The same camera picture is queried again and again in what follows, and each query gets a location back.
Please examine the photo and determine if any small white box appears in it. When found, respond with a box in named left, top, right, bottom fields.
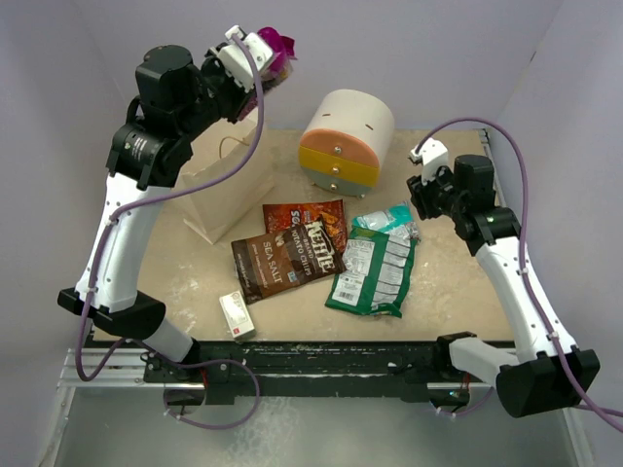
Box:
left=219, top=291, right=256, bottom=341

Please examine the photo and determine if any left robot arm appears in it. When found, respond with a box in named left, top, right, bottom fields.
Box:
left=57, top=39, right=274, bottom=381

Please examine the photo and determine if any pastel mini drawer cabinet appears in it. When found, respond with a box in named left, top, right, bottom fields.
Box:
left=298, top=89, right=395, bottom=198

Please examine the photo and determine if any red chips bag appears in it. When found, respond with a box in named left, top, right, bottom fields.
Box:
left=262, top=199, right=348, bottom=254

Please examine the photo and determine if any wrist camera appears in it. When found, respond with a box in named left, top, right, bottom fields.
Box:
left=409, top=138, right=449, bottom=183
left=216, top=25, right=275, bottom=91

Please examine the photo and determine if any white paper bag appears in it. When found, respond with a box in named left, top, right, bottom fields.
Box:
left=173, top=110, right=275, bottom=244

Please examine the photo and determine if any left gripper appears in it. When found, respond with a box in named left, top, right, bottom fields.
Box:
left=178, top=43, right=261, bottom=142

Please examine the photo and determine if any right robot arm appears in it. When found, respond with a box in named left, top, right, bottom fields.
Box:
left=407, top=152, right=601, bottom=417

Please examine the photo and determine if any teal snack bag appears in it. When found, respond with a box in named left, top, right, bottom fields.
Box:
left=352, top=201, right=421, bottom=240

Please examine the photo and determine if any purple snack bag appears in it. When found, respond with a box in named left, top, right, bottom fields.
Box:
left=257, top=26, right=296, bottom=93

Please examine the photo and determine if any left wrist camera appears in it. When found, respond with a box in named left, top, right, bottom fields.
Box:
left=216, top=25, right=275, bottom=91

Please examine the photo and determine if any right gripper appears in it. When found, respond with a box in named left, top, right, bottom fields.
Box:
left=408, top=162, right=466, bottom=220

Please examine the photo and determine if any brown Kettle chips bag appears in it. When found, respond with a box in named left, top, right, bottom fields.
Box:
left=231, top=218, right=346, bottom=305

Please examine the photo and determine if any green snack bag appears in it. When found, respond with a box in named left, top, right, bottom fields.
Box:
left=325, top=227, right=418, bottom=318

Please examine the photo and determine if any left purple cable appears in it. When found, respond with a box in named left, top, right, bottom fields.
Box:
left=74, top=31, right=267, bottom=430

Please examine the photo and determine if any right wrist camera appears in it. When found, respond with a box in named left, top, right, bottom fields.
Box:
left=409, top=138, right=449, bottom=183

